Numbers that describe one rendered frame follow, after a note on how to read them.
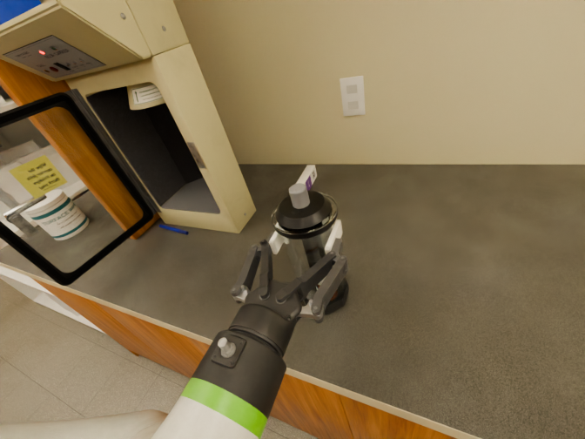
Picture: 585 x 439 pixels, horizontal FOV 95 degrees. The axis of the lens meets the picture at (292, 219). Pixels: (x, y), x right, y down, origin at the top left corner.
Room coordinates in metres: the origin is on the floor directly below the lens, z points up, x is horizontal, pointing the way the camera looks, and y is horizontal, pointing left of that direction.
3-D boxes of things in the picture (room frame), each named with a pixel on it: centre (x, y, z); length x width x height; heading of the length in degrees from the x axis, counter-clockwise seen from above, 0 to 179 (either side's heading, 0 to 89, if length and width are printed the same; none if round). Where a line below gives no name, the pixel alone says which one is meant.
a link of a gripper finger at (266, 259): (0.28, 0.06, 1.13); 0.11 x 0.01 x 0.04; 176
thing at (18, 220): (0.58, 0.59, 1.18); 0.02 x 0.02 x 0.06; 49
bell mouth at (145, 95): (0.79, 0.23, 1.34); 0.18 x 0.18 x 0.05
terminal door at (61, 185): (0.67, 0.53, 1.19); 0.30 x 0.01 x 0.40; 139
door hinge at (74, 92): (0.79, 0.43, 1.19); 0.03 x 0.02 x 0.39; 57
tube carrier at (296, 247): (0.34, -0.02, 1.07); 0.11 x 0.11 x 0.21
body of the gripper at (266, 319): (0.21, 0.06, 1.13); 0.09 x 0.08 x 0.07; 148
